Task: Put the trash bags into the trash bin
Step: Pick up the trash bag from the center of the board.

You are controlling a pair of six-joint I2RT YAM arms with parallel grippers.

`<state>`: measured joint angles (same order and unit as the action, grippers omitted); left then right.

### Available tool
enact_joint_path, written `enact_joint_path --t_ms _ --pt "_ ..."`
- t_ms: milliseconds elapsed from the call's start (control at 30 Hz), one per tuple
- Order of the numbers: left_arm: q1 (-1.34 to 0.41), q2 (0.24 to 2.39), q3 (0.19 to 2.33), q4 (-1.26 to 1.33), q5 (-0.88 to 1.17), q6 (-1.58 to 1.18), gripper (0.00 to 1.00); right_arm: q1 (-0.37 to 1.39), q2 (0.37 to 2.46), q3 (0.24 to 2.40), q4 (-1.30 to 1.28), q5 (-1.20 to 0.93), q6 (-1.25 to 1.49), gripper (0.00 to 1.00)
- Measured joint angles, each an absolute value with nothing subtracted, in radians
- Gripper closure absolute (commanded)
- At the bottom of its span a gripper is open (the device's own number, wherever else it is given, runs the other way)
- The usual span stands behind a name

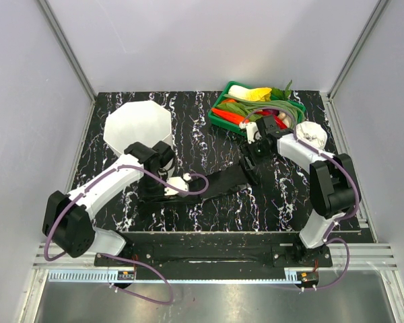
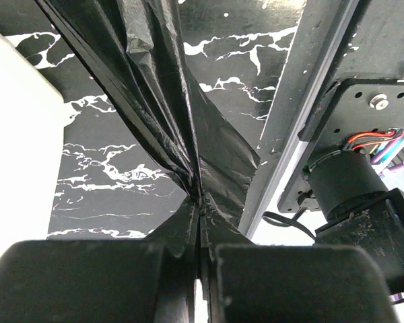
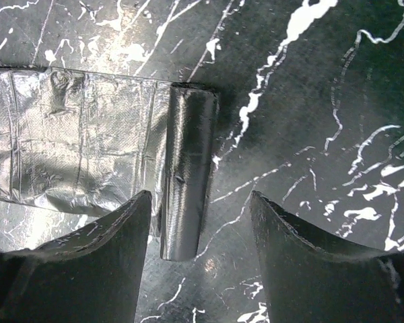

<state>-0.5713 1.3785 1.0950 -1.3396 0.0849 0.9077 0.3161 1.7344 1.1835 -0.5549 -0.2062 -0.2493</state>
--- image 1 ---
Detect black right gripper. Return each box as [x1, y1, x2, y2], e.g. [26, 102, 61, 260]
[238, 136, 274, 171]

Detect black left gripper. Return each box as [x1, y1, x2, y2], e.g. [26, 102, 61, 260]
[138, 172, 171, 203]

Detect black trash bag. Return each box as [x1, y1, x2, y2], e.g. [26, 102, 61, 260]
[137, 162, 257, 219]

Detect white faceted trash bin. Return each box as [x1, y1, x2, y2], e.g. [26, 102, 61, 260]
[103, 100, 174, 158]

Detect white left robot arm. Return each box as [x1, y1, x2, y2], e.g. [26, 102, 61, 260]
[42, 141, 175, 266]

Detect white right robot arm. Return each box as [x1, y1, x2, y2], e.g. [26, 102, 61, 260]
[239, 116, 361, 266]

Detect green plastic vegetable tray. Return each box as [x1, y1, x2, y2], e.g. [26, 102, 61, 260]
[208, 81, 306, 135]

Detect red chili pepper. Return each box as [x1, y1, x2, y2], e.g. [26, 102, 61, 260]
[256, 110, 287, 130]

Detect orange carrot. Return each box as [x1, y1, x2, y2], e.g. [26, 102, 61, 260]
[211, 108, 246, 127]

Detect white and yellow cabbage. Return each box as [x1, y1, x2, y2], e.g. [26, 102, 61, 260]
[228, 85, 272, 102]

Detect crumpled white paper ball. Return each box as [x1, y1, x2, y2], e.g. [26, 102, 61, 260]
[296, 121, 328, 150]

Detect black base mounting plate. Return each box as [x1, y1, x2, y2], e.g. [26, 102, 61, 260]
[53, 231, 373, 280]

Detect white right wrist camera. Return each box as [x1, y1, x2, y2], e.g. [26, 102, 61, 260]
[239, 122, 261, 144]

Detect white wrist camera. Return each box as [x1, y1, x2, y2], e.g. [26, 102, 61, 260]
[239, 122, 261, 144]
[164, 173, 191, 196]

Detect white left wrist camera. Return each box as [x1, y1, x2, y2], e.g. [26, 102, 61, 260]
[164, 173, 191, 196]

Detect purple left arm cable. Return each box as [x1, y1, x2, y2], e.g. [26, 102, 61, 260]
[43, 164, 209, 306]

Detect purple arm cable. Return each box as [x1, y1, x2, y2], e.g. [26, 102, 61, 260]
[240, 107, 360, 291]
[43, 164, 209, 306]

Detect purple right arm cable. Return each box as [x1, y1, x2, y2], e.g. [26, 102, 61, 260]
[240, 107, 360, 291]

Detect aluminium rail with slots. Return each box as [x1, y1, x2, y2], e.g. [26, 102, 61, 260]
[34, 244, 397, 287]

